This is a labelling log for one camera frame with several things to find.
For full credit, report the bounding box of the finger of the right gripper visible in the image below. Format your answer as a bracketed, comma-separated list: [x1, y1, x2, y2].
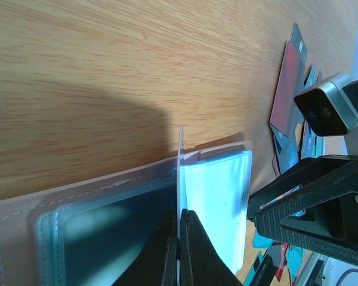
[247, 155, 358, 266]

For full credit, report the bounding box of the blue card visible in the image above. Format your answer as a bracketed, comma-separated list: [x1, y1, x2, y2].
[273, 122, 303, 174]
[177, 126, 187, 285]

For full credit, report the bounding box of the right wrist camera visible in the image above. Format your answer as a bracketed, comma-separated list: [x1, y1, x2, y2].
[294, 73, 358, 136]

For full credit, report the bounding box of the red card top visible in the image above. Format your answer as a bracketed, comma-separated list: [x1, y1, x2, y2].
[270, 41, 305, 139]

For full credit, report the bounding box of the pink leather card holder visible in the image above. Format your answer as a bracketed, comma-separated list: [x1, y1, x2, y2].
[0, 141, 253, 285]

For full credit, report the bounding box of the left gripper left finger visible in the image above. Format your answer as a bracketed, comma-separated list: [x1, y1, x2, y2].
[113, 212, 178, 286]

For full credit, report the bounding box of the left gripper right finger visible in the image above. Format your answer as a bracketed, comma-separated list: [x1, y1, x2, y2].
[179, 209, 241, 285]

